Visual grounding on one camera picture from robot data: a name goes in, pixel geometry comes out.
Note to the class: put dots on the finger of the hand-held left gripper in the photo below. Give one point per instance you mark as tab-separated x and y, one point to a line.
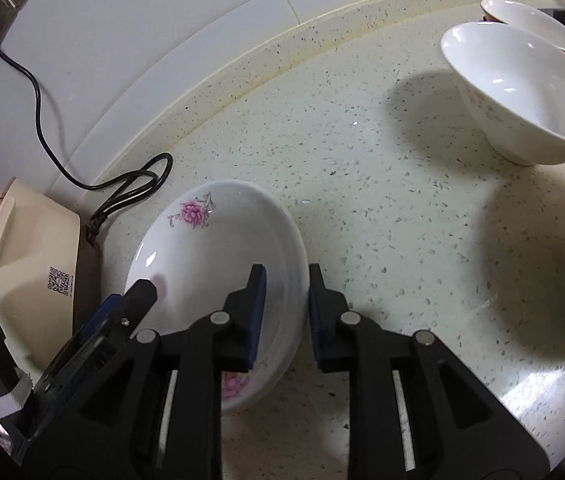
112	306

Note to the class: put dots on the plain white bowl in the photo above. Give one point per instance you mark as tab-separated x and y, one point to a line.
522	85

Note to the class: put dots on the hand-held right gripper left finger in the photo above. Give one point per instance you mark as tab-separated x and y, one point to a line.
256	330

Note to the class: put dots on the white bowl red pattern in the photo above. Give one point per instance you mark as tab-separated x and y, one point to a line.
527	17

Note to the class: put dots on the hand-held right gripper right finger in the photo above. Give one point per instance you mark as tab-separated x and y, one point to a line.
315	330

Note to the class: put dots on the cream rice cooker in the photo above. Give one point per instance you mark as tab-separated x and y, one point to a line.
27	250

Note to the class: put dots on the small white pink-flower plate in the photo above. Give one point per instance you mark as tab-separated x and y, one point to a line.
202	260

